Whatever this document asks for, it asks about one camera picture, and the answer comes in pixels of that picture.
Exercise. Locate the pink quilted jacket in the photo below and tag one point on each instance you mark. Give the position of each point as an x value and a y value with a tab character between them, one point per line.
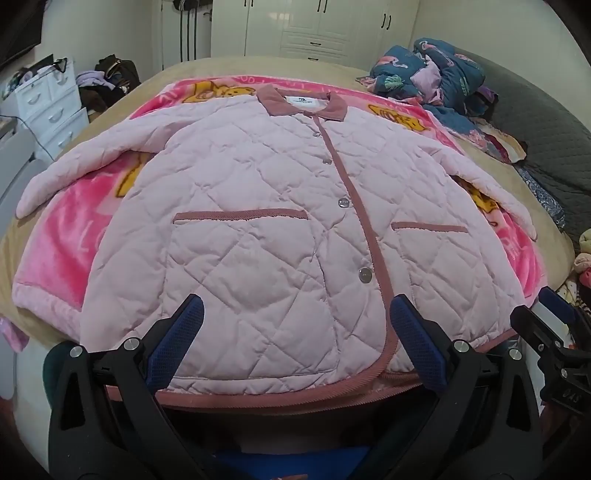
258	207

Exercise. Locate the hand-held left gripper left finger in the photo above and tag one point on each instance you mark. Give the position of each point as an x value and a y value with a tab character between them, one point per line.
178	332

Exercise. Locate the colourful clothes heap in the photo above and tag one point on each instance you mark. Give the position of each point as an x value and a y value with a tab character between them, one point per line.
582	267

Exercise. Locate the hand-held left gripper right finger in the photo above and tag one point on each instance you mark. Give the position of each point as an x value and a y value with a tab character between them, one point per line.
415	337

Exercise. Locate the lilac garment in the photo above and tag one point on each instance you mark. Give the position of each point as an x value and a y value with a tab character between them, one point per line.
94	79

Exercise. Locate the blue patterned cloth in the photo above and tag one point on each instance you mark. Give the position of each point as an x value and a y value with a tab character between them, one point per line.
542	196

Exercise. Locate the grey quilted headboard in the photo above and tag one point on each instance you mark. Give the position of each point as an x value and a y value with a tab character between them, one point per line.
545	129

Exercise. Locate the dark clothes pile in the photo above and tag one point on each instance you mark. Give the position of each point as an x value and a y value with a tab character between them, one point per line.
117	69

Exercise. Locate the black television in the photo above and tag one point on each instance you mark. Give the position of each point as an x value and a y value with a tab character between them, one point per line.
18	27

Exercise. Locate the blue flamingo print quilt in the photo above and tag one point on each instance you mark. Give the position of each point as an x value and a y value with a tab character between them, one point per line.
401	69

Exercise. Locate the white wardrobe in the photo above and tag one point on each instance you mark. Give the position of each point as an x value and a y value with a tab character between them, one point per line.
323	27

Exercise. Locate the pink bear printed blanket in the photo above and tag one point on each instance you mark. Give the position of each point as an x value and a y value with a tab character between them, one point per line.
64	221

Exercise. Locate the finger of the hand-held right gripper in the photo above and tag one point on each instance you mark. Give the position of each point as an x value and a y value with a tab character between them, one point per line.
540	330
556	302

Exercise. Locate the red patterned clothing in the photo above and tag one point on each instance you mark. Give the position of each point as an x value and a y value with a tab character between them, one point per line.
498	143

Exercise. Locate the pink cloth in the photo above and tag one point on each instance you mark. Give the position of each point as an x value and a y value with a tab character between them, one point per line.
10	334

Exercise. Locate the hanging dark bags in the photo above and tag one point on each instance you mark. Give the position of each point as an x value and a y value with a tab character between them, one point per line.
185	4

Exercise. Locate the white drawer chest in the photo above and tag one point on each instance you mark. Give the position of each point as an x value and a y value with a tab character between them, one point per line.
51	106

